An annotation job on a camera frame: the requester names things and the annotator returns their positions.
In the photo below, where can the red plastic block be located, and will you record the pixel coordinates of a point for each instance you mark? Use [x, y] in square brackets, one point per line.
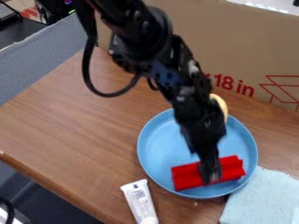
[187, 178]

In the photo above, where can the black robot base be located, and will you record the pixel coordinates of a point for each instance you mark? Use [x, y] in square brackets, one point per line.
[53, 10]

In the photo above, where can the blue round plate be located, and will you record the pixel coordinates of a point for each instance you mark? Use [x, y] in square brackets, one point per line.
[162, 149]

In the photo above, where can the grey fabric divider panel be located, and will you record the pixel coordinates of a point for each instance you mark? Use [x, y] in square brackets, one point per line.
[28, 59]

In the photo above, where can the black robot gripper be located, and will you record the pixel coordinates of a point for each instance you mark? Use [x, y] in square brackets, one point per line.
[200, 118]

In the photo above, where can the yellow potato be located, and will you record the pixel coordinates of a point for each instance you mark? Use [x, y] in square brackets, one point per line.
[222, 105]

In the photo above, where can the brown cardboard box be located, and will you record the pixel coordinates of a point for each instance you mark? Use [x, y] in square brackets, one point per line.
[246, 42]

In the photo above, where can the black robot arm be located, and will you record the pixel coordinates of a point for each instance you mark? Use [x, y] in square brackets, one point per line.
[150, 52]

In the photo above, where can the white cream tube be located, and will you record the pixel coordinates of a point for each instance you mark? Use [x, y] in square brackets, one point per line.
[139, 199]

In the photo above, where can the light blue towel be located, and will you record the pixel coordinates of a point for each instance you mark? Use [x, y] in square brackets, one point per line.
[266, 201]

